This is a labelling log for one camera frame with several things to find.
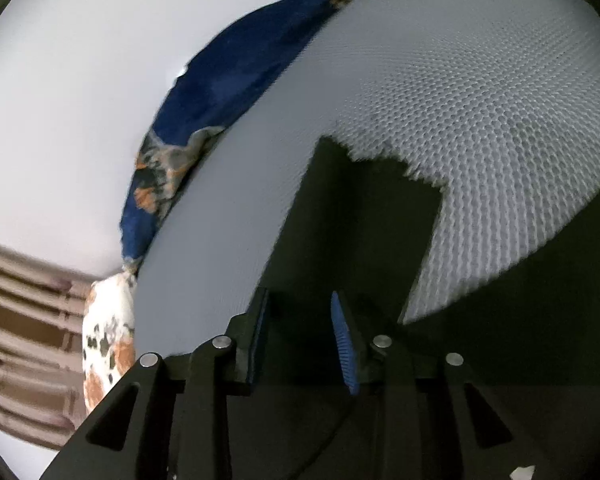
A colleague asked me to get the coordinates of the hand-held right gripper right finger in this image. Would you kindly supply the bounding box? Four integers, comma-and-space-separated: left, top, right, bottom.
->
330, 291, 548, 480

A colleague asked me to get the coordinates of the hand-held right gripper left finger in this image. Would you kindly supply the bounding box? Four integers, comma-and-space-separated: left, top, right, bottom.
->
40, 287, 271, 480

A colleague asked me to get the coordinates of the white floral cloth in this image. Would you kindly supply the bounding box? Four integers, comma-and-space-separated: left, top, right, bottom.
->
81, 270, 138, 418

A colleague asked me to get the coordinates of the brown striped curtain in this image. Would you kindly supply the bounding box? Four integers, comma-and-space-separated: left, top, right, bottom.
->
0, 232, 98, 451

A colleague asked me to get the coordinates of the blue floral blanket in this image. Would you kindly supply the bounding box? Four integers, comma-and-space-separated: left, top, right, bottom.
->
120, 0, 401, 275

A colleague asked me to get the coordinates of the grey honeycomb mesh mat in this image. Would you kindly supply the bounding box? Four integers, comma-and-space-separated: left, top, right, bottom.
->
132, 0, 600, 356

